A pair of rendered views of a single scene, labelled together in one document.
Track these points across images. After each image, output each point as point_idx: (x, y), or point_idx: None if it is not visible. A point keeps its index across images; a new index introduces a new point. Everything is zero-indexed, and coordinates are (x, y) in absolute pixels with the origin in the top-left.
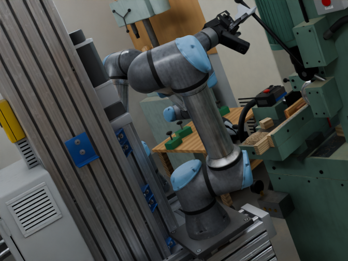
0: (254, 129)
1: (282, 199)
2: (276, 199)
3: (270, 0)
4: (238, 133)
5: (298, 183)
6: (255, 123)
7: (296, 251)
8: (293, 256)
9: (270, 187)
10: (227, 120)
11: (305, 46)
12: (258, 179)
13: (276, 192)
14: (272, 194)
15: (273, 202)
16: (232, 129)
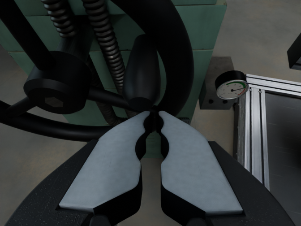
0: (81, 88)
1: (219, 56)
2: (222, 63)
3: None
4: (191, 52)
5: None
6: (48, 77)
7: (120, 224)
8: (128, 223)
9: (177, 118)
10: (60, 190)
11: None
12: (227, 73)
13: (208, 73)
14: (216, 75)
15: (231, 63)
16: (144, 126)
